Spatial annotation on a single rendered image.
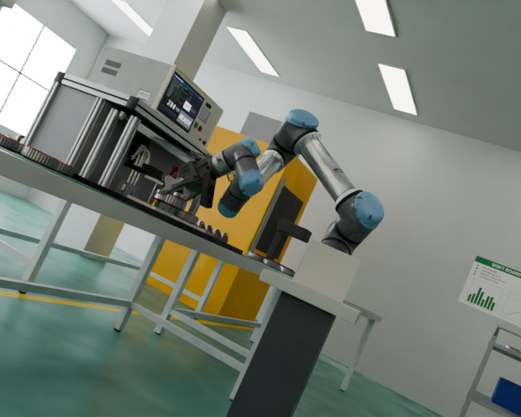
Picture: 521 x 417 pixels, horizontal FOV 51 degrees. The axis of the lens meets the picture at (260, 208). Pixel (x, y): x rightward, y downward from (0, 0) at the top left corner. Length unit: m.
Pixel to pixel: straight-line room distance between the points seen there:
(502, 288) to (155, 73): 5.58
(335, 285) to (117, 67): 1.28
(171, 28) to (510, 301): 5.03
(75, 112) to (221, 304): 3.86
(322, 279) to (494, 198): 5.67
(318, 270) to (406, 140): 5.96
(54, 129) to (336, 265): 1.22
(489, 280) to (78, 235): 4.78
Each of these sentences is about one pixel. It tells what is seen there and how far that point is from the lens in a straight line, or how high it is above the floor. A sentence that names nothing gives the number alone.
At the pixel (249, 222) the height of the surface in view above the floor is 1.08.
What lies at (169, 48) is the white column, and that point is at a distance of 6.53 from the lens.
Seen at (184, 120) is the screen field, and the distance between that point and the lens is 2.36.
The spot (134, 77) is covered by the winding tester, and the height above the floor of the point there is 1.22.
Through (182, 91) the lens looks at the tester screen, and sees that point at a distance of 2.31.
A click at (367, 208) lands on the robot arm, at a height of 1.07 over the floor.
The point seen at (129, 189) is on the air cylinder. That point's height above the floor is 0.80.
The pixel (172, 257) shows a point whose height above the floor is 0.38.
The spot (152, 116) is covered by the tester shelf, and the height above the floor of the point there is 1.09.
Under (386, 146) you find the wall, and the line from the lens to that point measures 7.67.
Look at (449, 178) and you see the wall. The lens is 7.42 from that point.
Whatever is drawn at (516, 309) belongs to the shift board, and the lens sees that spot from 7.10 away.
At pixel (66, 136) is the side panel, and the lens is 2.25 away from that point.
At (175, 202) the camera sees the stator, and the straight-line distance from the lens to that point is 1.83.
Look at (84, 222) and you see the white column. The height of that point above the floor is 0.33.
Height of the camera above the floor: 0.77
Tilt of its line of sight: 5 degrees up
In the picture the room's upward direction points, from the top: 25 degrees clockwise
